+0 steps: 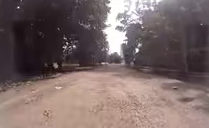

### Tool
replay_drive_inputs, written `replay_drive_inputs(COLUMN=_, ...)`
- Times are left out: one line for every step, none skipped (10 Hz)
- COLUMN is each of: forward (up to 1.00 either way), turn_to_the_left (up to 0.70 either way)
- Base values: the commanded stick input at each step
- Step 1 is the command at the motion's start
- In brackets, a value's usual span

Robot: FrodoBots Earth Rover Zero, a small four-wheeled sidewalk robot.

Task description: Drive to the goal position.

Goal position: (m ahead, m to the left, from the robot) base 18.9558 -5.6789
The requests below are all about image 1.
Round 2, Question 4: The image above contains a brown dirt road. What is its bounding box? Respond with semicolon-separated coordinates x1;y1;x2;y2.
0;64;209;128

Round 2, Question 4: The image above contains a group of people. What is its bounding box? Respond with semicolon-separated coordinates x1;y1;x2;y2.
40;61;61;79

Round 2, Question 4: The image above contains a row of tall trees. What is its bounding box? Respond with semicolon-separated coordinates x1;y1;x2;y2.
115;0;209;77

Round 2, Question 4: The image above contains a row of dark trees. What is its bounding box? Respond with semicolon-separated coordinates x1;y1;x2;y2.
0;0;112;84

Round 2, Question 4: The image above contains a leaf-strewn verge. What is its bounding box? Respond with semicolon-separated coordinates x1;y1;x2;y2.
0;73;64;97

